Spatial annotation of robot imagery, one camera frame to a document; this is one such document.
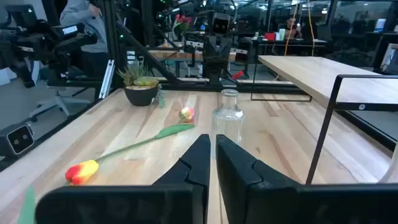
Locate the ribbed clear glass vase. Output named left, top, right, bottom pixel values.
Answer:
left=210, top=88, right=246, bottom=154

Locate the yellow red artificial tulip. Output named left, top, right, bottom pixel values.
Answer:
left=64, top=123, right=195, bottom=187

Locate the wooden background table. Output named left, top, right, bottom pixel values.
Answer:
left=148, top=49, right=249, bottom=62

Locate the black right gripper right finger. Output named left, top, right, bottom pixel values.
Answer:
left=216, top=134, right=398, bottom=224

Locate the computer monitor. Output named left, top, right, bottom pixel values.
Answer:
left=379, top=42, right=398, bottom=75

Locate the wooden shelf with black frame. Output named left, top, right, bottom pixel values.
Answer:
left=250, top=55, right=398, bottom=186

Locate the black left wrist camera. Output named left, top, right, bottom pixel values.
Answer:
left=211, top=12, right=231, bottom=35

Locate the office chair with white base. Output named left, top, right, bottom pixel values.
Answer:
left=29, top=67, right=103, bottom=123

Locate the pink yellow artificial tulip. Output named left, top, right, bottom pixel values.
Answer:
left=178, top=106, right=196, bottom=123

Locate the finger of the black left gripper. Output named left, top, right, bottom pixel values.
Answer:
left=205, top=37, right=218, bottom=62
left=218, top=37, right=230, bottom=62

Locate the potted succulent in black pot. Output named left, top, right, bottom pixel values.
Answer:
left=116, top=60, right=165, bottom=108

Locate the yellow hanging cable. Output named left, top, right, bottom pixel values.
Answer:
left=283, top=0, right=300, bottom=57
left=307, top=0, right=316, bottom=57

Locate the person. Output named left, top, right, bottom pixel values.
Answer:
left=285, top=17, right=303, bottom=40
left=60, top=0, right=109, bottom=78

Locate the background red flower bouquet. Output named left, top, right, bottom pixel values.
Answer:
left=172, top=14, right=193, bottom=35

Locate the black rig frame post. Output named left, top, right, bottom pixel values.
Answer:
left=102, top=0, right=127, bottom=91

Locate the black table-level camera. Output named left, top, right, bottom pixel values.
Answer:
left=0, top=123, right=35, bottom=158

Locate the aluminium profile bar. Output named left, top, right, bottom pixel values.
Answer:
left=98, top=59, right=116, bottom=100

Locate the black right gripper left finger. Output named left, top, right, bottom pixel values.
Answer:
left=35, top=134, right=211, bottom=224

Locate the black diagonal frame strut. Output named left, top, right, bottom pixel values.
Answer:
left=116, top=21, right=182, bottom=85

